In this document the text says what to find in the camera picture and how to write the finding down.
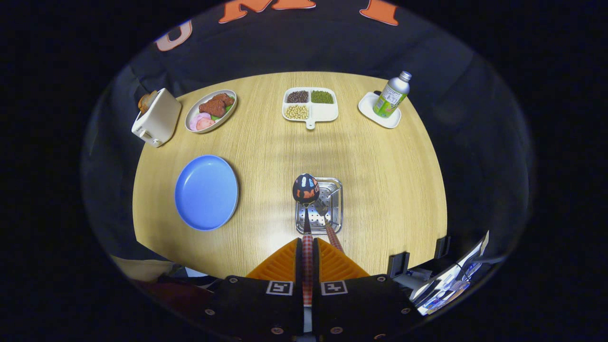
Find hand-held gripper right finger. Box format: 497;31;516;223
313;237;422;341

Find oval white plate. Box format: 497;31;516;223
184;89;238;134

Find brown meat pieces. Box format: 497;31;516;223
199;93;235;118

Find perforated metal tray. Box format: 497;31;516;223
295;177;343;236

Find fork with red checked handle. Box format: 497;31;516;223
313;199;344;253

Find dark red cloth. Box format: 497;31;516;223
138;278;217;312

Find white square coaster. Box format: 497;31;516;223
358;91;402;129

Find pink ham slices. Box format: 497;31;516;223
189;112;216;131

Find spoon with red checked handle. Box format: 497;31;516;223
292;173;320;333

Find cream toaster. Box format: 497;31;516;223
132;88;182;148

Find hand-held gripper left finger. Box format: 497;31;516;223
199;237;305;341

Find blue round plate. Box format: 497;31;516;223
174;155;239;231

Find white divided dish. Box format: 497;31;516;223
282;87;339;130

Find silver bottle green label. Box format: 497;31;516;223
372;71;412;119

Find toasted bread slice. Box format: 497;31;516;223
138;90;159;114

